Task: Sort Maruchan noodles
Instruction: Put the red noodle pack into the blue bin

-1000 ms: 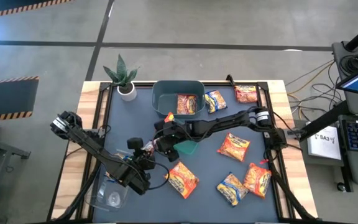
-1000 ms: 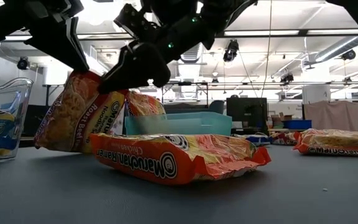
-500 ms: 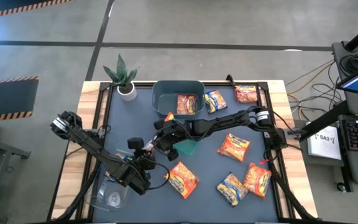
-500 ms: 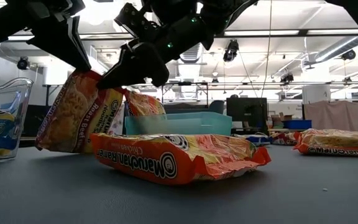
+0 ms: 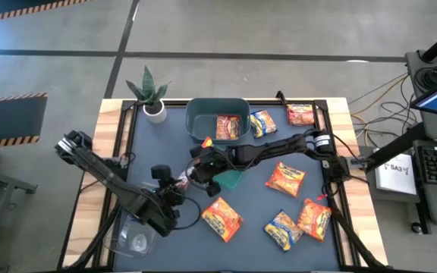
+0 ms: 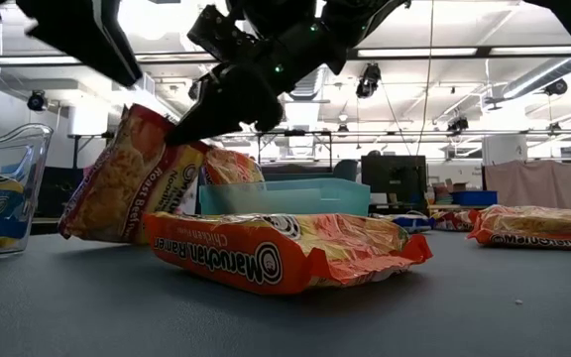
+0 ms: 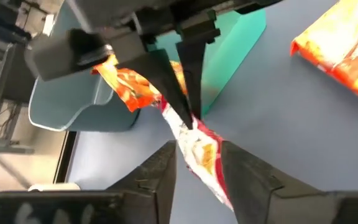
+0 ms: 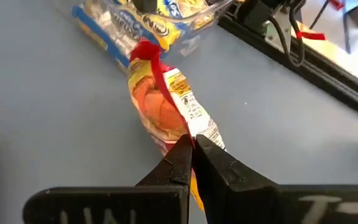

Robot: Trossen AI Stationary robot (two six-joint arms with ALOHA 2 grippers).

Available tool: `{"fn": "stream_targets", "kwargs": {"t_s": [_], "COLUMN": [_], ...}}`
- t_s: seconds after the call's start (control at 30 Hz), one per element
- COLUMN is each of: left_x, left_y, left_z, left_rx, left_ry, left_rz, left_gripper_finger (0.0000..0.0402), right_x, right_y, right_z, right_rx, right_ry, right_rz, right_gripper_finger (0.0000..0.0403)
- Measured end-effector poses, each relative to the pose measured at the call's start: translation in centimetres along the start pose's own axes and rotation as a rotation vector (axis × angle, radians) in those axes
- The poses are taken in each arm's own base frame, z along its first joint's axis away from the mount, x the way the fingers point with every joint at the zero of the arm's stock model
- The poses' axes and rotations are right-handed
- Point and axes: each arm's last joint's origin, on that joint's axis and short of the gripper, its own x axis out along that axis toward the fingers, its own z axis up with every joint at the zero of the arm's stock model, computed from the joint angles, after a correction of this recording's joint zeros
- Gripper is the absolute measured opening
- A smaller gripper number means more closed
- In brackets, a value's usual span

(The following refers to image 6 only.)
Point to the black computer monitor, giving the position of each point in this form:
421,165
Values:
394,178

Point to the red beef ramen pack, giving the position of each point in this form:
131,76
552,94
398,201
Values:
117,178
451,220

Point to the ceiling light bar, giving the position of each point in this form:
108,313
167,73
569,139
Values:
414,51

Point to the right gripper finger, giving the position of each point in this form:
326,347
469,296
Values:
231,104

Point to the grey-blue table mat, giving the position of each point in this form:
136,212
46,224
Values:
285,327

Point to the black aluminium table frame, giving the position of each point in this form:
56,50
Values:
42,225

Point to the small teal plastic bin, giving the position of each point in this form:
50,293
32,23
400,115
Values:
315,198

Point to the large grey-blue plastic bin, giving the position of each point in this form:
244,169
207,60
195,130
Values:
346,169

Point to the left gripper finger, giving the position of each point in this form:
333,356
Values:
82,35

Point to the cardboard box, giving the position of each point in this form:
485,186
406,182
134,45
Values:
456,186

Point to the beige hanging cloth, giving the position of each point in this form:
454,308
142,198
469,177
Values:
533,181

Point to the blue plastic crate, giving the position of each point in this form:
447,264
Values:
474,198

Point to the clear plastic bin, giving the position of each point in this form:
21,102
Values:
42,149

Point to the orange chicken ramen pack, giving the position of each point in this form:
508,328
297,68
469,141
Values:
231,168
538,228
226,258

